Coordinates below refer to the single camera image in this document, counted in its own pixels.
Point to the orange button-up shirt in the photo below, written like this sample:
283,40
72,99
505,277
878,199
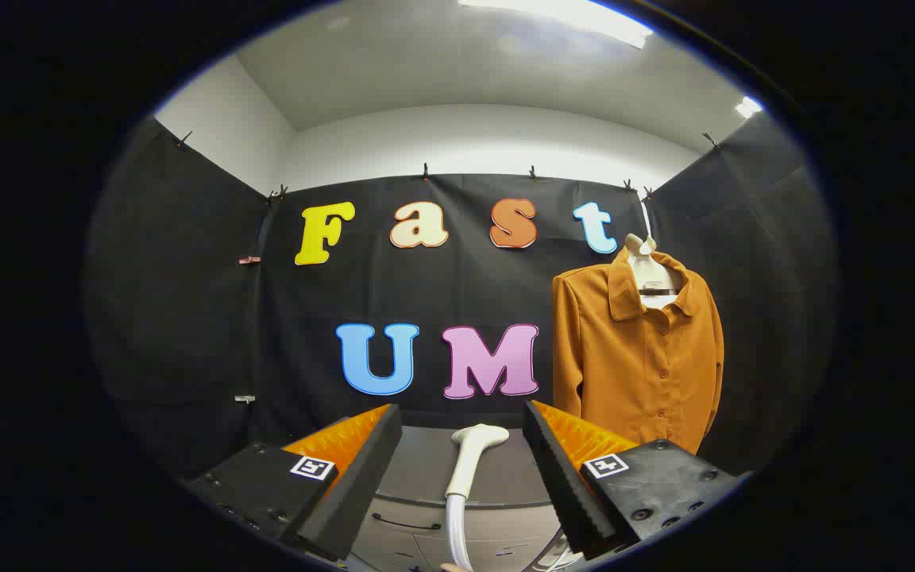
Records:
632,373

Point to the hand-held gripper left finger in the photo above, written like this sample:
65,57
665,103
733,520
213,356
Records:
362,477

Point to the white clip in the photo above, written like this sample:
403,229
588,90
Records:
245,399

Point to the black backdrop cloth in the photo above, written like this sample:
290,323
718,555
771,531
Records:
187,318

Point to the small ceiling light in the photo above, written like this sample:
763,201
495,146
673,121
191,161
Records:
749,106

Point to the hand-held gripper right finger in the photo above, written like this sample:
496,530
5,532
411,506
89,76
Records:
561,477

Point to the pink clip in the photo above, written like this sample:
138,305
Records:
249,260

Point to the white garment steamer head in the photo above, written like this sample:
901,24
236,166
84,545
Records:
467,461

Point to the white clothes hanger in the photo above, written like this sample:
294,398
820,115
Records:
648,270

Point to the long ceiling light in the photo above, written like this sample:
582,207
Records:
569,14

